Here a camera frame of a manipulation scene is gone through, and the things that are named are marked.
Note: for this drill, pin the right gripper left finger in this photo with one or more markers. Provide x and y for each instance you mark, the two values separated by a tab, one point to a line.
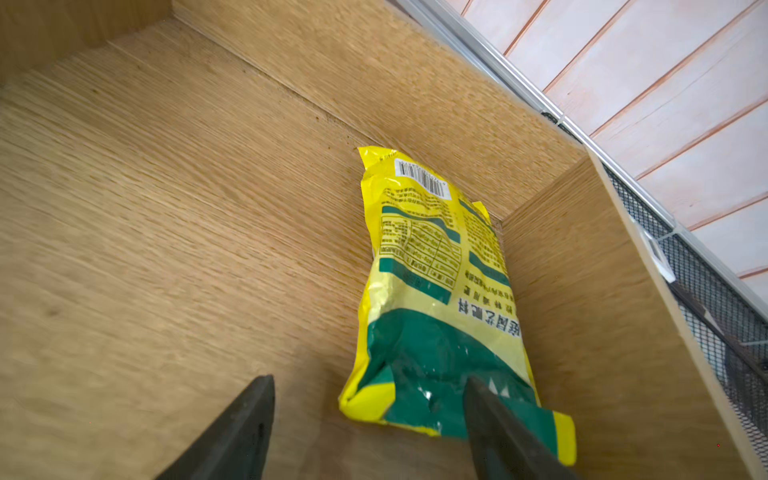
235	445

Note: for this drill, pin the yellow green small bag top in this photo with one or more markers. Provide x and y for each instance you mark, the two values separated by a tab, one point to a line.
437	309

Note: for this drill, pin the black mesh wall basket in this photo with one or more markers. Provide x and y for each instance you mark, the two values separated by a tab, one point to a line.
729	330

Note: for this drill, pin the wooden shelf cabinet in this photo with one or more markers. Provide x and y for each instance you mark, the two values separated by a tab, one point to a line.
181	212

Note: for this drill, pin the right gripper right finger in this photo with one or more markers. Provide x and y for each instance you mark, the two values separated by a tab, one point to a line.
501	446

